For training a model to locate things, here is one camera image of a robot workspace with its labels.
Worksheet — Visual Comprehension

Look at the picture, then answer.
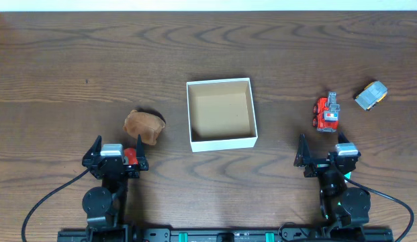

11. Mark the yellow grey toy truck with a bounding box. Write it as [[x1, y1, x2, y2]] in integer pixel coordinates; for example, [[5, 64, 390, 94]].
[[355, 81, 388, 111]]

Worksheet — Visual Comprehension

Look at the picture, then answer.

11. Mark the black cable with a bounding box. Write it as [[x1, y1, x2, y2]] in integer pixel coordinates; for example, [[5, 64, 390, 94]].
[[342, 176, 415, 242], [21, 167, 92, 242]]

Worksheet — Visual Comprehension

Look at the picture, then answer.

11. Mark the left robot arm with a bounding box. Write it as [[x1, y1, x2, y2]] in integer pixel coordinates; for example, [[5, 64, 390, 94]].
[[82, 136, 149, 229]]

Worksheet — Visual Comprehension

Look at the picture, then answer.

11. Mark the red toy ball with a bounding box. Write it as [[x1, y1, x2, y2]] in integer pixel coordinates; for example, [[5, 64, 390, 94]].
[[124, 148, 138, 165]]

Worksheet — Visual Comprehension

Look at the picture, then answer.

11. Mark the white cardboard box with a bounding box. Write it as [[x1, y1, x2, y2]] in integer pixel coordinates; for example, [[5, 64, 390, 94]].
[[186, 77, 259, 153]]

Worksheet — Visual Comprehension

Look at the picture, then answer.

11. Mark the left black cable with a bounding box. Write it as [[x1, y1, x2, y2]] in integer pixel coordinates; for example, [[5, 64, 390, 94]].
[[21, 167, 92, 242]]

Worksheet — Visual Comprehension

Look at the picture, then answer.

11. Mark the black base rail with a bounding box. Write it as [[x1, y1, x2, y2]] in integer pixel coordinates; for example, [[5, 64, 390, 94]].
[[57, 224, 393, 242]]

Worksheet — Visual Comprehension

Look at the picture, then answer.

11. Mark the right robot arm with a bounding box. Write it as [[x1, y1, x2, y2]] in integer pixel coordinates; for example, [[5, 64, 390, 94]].
[[293, 134, 371, 228]]

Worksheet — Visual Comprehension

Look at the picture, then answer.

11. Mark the brown plush toy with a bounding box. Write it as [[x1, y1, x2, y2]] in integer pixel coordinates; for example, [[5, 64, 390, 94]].
[[123, 110, 166, 146]]

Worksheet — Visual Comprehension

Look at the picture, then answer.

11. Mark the right black cable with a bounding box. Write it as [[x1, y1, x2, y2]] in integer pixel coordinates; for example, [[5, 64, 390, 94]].
[[342, 176, 415, 242]]

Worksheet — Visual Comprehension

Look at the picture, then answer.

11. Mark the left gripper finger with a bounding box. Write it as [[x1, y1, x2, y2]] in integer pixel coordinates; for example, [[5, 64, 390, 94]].
[[83, 135, 102, 163], [136, 134, 146, 165]]

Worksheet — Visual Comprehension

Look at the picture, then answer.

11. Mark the red toy fire truck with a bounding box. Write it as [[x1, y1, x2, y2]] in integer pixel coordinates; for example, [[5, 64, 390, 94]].
[[312, 91, 340, 132]]

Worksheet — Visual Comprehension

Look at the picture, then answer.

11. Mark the multicoloured puzzle cube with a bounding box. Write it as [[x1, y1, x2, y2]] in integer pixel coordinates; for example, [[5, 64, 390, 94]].
[[344, 172, 351, 181]]

